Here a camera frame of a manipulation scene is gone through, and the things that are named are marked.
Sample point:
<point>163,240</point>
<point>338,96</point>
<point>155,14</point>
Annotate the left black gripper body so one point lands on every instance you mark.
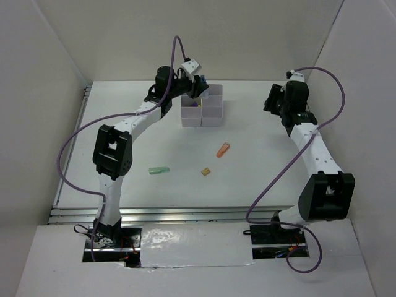
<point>182,86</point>

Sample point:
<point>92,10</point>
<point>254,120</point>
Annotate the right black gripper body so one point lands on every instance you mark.
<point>286,106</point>

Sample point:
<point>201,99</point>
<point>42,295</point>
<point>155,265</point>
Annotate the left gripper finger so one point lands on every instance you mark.
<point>198,88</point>
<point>193,95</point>

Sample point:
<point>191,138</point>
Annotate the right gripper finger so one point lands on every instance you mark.
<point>274,95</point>
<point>274,110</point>

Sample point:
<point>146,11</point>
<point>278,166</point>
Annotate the clear blue spray bottle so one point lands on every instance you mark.
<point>203,80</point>

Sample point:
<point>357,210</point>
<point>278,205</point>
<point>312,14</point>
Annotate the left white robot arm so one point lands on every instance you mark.
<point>112,154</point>

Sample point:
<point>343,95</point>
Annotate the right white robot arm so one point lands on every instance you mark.
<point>328,191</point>

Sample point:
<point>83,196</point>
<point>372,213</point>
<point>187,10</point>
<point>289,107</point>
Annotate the left white compartment container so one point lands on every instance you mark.
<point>190,116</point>

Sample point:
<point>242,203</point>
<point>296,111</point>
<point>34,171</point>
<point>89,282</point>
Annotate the white compartment container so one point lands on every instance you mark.
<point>212,106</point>
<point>190,116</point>

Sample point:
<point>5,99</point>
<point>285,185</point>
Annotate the right white compartment container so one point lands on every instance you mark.
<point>212,106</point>

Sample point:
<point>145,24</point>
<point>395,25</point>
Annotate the small tan eraser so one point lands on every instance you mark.
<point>205,171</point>

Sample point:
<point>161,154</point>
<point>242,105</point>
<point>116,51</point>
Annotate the green translucent highlighter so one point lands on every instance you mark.
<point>158,170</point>

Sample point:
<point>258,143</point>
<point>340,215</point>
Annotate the white front cover board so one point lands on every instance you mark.
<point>195,245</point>

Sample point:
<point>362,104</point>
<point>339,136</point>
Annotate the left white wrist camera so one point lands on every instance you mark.
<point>191,67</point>

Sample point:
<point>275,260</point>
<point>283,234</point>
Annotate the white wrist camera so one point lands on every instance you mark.
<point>294,75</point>
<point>191,67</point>

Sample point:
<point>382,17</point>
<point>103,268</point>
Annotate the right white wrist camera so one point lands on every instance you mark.
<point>294,75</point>

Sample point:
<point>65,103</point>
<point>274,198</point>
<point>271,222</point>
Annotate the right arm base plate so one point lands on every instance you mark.
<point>273,242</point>

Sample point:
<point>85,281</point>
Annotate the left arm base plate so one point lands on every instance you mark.
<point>125,250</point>

